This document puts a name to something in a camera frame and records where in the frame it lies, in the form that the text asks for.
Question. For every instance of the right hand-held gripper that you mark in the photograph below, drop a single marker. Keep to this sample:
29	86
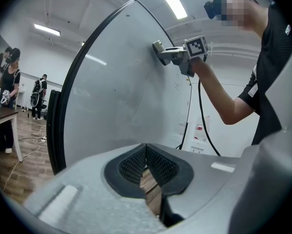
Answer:
197	47

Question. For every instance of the person's black clothing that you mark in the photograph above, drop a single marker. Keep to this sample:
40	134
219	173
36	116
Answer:
275	72

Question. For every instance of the clear plastic wrapped package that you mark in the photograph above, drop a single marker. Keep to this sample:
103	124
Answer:
200	125

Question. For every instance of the white power strip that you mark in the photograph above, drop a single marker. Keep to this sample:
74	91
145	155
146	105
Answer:
41	139

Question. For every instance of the black table with white legs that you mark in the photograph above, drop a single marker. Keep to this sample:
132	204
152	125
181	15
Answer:
4	116

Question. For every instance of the black head-mounted camera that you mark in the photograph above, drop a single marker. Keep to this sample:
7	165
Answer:
211	7

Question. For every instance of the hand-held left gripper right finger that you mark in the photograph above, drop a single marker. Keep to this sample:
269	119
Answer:
209	179

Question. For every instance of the person's right forearm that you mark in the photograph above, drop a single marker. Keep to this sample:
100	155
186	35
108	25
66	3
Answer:
219	96

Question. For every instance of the large white curved panel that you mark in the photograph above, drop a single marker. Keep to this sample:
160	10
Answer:
116	82

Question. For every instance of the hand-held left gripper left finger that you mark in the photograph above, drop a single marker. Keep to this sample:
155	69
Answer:
92	203

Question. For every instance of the person's head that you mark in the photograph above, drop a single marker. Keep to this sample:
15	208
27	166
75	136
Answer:
250	13

